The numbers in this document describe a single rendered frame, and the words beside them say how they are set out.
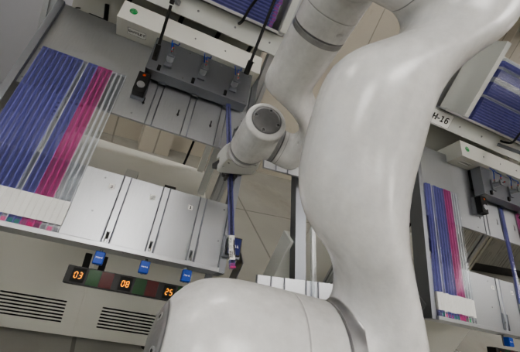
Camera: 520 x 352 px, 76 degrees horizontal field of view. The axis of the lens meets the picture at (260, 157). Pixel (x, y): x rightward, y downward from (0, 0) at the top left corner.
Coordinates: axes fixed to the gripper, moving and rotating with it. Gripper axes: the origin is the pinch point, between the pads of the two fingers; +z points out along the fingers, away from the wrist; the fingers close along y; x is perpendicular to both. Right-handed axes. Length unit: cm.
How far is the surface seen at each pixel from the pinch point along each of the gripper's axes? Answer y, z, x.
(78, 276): 34.8, 8.4, 26.3
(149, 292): 18.1, 9.8, 30.0
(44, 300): 53, 63, 31
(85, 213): 35.7, 8.0, 11.1
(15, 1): 144, 170, -198
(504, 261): -391, 223, -2
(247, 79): -7.7, 8.3, -39.0
